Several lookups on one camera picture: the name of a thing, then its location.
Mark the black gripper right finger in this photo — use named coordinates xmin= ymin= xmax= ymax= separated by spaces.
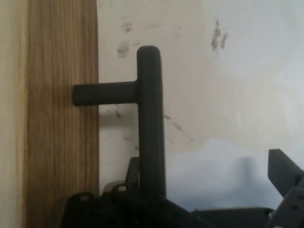
xmin=266 ymin=149 xmax=304 ymax=228

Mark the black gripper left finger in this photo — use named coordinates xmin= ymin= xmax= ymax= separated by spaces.
xmin=62 ymin=156 xmax=205 ymax=228

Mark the wooden drawer with black handle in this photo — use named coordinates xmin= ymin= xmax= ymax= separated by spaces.
xmin=0 ymin=0 xmax=167 ymax=228

